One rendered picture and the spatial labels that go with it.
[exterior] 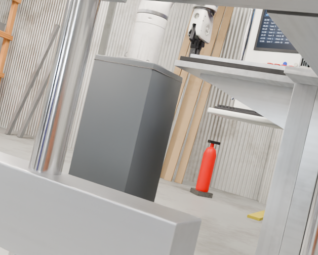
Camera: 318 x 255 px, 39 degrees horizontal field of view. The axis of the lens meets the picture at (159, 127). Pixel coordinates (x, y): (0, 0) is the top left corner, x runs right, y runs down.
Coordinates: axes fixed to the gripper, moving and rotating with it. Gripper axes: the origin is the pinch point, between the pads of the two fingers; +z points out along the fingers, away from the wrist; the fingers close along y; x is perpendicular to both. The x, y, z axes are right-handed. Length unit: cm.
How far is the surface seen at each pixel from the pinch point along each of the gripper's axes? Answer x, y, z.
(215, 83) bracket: -11.3, -2.5, 8.9
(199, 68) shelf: -8.3, -11.0, 6.0
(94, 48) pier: 378, 417, -69
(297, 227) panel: -49, -13, 45
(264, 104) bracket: -28.9, -2.6, 13.0
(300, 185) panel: -47, -13, 34
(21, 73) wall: 533, 428, -10
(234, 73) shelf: -20.4, -11.1, 6.0
